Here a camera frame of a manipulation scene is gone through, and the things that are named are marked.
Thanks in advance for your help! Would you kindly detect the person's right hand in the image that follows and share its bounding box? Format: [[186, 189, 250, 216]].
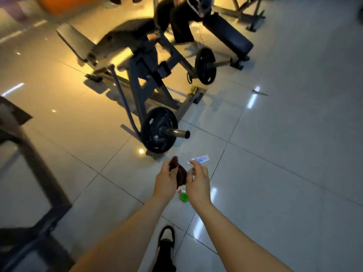
[[185, 160, 212, 207]]

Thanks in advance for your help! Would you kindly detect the person's left hand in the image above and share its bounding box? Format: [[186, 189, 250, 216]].
[[153, 160, 179, 200]]

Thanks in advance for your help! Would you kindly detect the dark brown cloth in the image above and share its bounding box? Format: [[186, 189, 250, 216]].
[[169, 156, 188, 190]]

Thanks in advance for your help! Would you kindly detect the person's right forearm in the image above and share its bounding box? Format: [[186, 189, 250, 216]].
[[195, 202, 294, 272]]

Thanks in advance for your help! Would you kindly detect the person's left forearm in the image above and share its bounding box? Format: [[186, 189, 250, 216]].
[[69, 195, 171, 272]]

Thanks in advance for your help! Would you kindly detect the white tube with blue label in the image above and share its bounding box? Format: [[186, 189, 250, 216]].
[[186, 155, 210, 165]]

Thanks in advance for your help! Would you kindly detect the black weight plate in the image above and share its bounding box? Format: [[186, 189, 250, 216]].
[[140, 107, 179, 154], [195, 47, 217, 85]]

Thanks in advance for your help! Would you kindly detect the black and white shoe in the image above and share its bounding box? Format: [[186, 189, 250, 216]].
[[157, 225, 176, 250]]

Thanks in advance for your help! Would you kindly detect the person's black trouser leg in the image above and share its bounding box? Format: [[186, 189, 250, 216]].
[[151, 240, 177, 272]]

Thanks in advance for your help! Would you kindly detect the dark grey plate-loaded gym machine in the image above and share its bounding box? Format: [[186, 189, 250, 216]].
[[56, 18, 208, 142]]

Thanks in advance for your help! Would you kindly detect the black padded bench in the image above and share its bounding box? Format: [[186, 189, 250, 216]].
[[202, 12, 254, 70]]

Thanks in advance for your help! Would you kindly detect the orange padded object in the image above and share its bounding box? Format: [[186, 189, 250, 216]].
[[35, 0, 98, 16]]

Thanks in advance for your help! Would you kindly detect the dark metal rack frame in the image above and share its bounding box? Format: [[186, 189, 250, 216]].
[[0, 96, 75, 272]]

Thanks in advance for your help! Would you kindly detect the dark metal equipment frame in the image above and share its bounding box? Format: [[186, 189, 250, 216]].
[[212, 0, 268, 33]]

